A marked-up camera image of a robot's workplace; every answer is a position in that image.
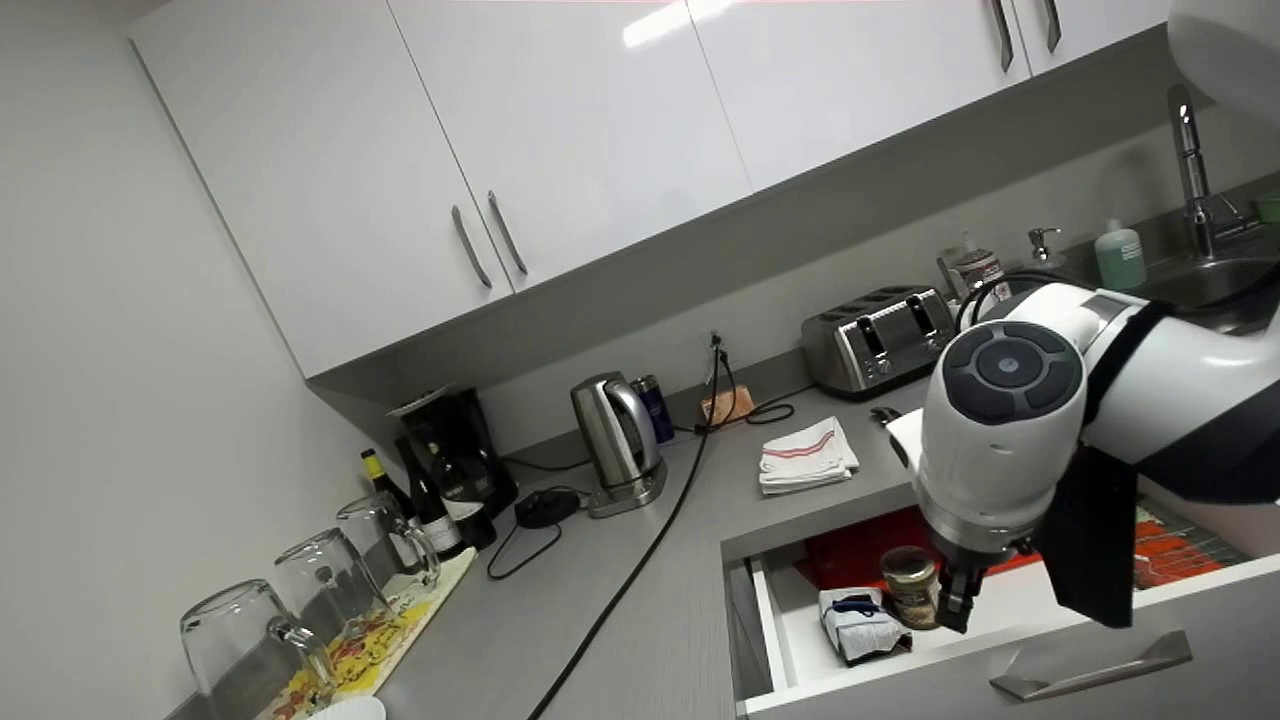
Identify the small orange box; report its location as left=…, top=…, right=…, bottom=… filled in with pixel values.
left=700, top=384, right=759, bottom=431

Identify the orange patterned packet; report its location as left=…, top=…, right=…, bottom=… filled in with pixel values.
left=1134, top=511, right=1261, bottom=593

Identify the clear drinking glass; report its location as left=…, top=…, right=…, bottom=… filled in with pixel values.
left=274, top=525, right=392, bottom=641
left=334, top=491, right=446, bottom=593
left=178, top=574, right=323, bottom=713

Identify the red bag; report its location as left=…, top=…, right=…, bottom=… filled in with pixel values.
left=796, top=502, right=937, bottom=594

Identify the white plate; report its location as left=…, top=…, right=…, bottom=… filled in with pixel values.
left=305, top=691, right=392, bottom=720

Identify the green soap bottle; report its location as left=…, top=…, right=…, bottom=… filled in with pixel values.
left=1093, top=217, right=1152, bottom=294

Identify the long black power cable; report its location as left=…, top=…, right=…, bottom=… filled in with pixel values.
left=523, top=333, right=734, bottom=720

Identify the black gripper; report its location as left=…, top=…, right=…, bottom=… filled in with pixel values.
left=930, top=526, right=1020, bottom=641

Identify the round tin can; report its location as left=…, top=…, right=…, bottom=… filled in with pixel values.
left=877, top=543, right=947, bottom=630

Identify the chrome faucet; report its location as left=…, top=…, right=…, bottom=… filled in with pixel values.
left=1169, top=82, right=1261, bottom=271

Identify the stainless steel electric kettle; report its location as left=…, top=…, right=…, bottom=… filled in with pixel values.
left=570, top=370, right=673, bottom=518

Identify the white package with black print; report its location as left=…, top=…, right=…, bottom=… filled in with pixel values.
left=811, top=584, right=921, bottom=668

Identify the black round puck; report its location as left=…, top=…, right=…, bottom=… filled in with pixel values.
left=511, top=484, right=586, bottom=530

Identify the thin black cable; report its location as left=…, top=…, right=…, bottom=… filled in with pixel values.
left=479, top=511, right=571, bottom=584

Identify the white drawer with metal handle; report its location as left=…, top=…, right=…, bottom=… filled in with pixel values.
left=718, top=472, right=1280, bottom=720

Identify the short black cable loop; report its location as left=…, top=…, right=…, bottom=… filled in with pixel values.
left=736, top=396, right=801, bottom=431

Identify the yellow patterned tray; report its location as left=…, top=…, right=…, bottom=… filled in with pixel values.
left=256, top=543, right=479, bottom=720

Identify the stainless steel toaster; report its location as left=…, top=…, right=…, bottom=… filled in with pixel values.
left=801, top=278, right=962, bottom=401

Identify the black coffee maker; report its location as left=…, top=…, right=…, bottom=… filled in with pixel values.
left=392, top=384, right=523, bottom=557

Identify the white wall cabinet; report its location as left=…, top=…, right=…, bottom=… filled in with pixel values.
left=130, top=0, right=1181, bottom=404

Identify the white towel with red stripes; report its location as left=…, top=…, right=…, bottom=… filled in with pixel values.
left=756, top=412, right=866, bottom=499

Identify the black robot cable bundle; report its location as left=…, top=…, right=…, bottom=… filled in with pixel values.
left=954, top=262, right=1181, bottom=630

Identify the dark bottle with yellow cap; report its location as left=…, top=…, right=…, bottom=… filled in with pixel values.
left=355, top=448, right=418, bottom=530

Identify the stainless steel sink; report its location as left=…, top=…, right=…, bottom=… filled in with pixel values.
left=1141, top=194, right=1280, bottom=335

